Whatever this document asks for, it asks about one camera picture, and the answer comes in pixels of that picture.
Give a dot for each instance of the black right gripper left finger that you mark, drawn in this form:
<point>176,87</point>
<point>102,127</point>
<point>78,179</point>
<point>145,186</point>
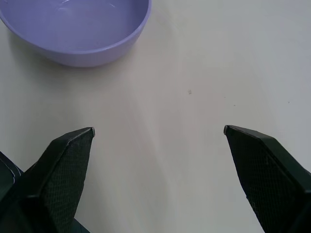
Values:
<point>60,179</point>

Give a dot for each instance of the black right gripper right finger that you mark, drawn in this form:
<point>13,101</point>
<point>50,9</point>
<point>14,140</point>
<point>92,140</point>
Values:
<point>269,179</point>

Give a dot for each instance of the purple plastic bowl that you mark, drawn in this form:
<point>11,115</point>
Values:
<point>80,31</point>

